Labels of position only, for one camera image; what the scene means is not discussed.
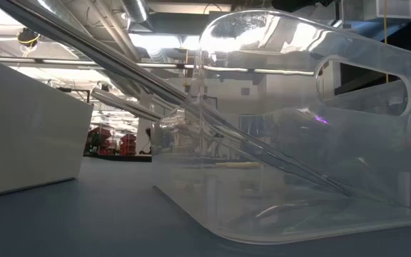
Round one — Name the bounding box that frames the pale yellow handled knife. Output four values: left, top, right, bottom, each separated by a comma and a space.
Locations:
213, 161, 264, 170

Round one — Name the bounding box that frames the clear plastic bin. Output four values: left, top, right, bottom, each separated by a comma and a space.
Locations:
151, 9, 411, 246

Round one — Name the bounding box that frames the red storage cabinet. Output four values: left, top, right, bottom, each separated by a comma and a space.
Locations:
87, 126, 116, 156
119, 132, 138, 156

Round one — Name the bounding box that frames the horizontal ceiling pipe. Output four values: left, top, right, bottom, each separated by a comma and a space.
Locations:
0, 56, 317, 76

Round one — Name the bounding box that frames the blue-grey table mat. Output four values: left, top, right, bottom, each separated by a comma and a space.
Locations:
0, 156, 411, 257

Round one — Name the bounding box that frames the white plastic bin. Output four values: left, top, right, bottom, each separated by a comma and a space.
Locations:
0, 52, 94, 201

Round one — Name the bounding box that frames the white ceiling unit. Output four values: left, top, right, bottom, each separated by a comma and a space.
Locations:
364, 0, 411, 21

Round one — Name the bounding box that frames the silver ceiling air duct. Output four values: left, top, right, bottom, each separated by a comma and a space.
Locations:
121, 0, 150, 23
36, 0, 96, 36

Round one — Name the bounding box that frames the black ceiling camera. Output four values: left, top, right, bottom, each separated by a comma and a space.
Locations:
16, 28, 41, 47

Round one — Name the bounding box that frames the yellow hanging cord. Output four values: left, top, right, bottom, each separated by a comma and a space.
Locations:
382, 0, 390, 84

